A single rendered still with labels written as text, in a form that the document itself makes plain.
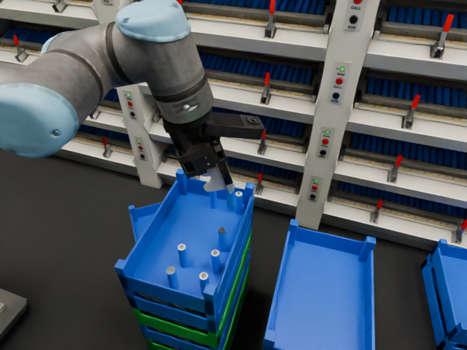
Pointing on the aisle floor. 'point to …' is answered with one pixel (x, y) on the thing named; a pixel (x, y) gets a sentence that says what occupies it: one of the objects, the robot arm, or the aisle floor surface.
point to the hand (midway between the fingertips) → (231, 183)
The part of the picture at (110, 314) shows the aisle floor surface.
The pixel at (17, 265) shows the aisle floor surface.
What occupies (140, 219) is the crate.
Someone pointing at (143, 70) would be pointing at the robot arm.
